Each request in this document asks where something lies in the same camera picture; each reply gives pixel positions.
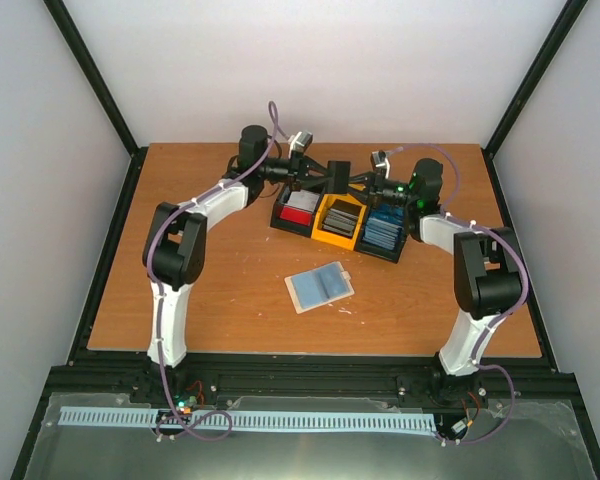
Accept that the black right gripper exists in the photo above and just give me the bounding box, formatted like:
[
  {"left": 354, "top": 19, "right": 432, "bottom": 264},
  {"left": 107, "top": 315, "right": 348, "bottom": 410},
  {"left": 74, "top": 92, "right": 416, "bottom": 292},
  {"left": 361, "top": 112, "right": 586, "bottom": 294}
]
[{"left": 338, "top": 168, "right": 417, "bottom": 211}]

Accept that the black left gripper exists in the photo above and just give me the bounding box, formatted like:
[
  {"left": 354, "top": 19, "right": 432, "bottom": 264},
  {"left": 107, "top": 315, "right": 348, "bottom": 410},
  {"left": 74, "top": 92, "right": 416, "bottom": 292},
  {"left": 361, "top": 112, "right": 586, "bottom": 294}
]
[{"left": 257, "top": 150, "right": 331, "bottom": 192}]

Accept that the beige card holder wallet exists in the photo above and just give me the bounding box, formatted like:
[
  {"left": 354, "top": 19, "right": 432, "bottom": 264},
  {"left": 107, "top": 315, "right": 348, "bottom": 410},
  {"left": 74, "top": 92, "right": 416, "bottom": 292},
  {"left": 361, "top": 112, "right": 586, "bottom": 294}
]
[{"left": 284, "top": 262, "right": 355, "bottom": 314}]

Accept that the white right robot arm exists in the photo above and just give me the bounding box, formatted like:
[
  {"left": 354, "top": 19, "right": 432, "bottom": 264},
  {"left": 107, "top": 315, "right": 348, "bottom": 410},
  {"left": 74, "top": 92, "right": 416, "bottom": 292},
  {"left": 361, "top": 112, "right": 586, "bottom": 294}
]
[{"left": 350, "top": 151, "right": 529, "bottom": 377}]

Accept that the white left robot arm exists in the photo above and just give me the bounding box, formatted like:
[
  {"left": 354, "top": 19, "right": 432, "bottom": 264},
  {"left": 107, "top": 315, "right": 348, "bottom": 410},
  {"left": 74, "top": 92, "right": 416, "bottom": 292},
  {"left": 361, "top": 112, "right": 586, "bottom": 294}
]
[{"left": 142, "top": 125, "right": 339, "bottom": 403}]

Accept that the yellow middle card bin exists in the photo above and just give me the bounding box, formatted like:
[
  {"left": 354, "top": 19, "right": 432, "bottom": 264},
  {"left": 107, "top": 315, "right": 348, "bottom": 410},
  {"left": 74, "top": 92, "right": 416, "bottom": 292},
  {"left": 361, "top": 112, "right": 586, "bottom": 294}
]
[{"left": 311, "top": 194, "right": 367, "bottom": 251}]

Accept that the red and white card stack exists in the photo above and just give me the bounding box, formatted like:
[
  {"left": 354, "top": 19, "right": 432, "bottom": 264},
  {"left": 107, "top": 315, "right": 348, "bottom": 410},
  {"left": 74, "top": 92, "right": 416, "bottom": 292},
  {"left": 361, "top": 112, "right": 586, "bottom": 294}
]
[{"left": 279, "top": 190, "right": 320, "bottom": 226}]

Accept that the blue card stack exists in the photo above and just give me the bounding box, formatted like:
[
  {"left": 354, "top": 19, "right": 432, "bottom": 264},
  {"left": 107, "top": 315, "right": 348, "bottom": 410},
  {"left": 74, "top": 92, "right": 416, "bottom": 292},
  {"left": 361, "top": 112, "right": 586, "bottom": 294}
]
[{"left": 362, "top": 205, "right": 404, "bottom": 250}]

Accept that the grey card stack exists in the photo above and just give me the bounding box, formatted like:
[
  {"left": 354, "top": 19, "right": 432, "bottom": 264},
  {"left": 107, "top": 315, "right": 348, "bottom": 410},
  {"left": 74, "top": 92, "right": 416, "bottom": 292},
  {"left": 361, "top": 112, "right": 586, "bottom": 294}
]
[{"left": 322, "top": 200, "right": 361, "bottom": 238}]

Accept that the metal front plate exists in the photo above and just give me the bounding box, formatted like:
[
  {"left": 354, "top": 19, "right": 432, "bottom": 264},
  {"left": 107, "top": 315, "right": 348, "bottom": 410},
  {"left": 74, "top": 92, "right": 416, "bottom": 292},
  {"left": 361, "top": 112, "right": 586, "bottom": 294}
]
[{"left": 23, "top": 394, "right": 596, "bottom": 479}]

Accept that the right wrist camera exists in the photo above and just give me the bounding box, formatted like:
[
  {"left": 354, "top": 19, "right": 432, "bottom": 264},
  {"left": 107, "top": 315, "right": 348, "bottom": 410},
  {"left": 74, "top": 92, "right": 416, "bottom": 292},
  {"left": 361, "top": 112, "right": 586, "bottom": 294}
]
[{"left": 370, "top": 150, "right": 391, "bottom": 178}]

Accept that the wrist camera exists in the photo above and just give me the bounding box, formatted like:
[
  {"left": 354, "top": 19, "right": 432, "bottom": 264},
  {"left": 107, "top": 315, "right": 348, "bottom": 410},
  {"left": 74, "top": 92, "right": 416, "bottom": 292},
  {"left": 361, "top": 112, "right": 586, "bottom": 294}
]
[
  {"left": 370, "top": 150, "right": 391, "bottom": 178},
  {"left": 287, "top": 130, "right": 313, "bottom": 159}
]

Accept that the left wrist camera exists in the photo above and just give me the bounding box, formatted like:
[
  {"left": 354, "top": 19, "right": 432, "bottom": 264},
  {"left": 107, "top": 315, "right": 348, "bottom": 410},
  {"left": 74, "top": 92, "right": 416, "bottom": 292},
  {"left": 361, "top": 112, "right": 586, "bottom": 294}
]
[{"left": 287, "top": 130, "right": 313, "bottom": 159}]

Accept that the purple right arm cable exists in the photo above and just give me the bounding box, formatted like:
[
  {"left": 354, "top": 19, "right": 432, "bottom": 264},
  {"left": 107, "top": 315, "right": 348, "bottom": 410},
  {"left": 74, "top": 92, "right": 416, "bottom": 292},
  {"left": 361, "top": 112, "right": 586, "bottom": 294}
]
[{"left": 387, "top": 143, "right": 530, "bottom": 446}]

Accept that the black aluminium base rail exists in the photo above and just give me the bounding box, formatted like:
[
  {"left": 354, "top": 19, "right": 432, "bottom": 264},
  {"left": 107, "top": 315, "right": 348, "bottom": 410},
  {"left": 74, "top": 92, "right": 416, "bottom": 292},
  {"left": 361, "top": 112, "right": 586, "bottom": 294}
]
[{"left": 39, "top": 352, "right": 584, "bottom": 412}]

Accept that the black right frame post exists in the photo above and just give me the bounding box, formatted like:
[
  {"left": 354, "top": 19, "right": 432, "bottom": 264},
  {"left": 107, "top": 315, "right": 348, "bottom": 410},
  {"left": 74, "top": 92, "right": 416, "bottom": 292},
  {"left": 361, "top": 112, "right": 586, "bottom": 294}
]
[{"left": 483, "top": 0, "right": 590, "bottom": 156}]

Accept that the black frame post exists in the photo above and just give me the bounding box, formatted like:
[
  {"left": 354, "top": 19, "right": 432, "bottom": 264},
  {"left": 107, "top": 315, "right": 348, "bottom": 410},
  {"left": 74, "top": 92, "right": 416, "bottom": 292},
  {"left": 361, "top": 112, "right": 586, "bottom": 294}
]
[
  {"left": 42, "top": 0, "right": 140, "bottom": 157},
  {"left": 483, "top": 0, "right": 590, "bottom": 156}
]

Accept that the black left frame post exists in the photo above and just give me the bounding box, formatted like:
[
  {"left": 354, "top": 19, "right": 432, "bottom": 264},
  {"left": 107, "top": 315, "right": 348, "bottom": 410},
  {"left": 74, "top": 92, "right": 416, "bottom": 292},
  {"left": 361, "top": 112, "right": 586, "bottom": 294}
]
[{"left": 42, "top": 0, "right": 140, "bottom": 157}]

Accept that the light blue cable duct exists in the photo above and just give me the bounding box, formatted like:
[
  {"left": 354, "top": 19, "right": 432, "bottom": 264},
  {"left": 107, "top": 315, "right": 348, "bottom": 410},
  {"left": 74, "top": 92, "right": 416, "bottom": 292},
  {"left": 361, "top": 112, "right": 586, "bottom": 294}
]
[{"left": 57, "top": 406, "right": 436, "bottom": 436}]

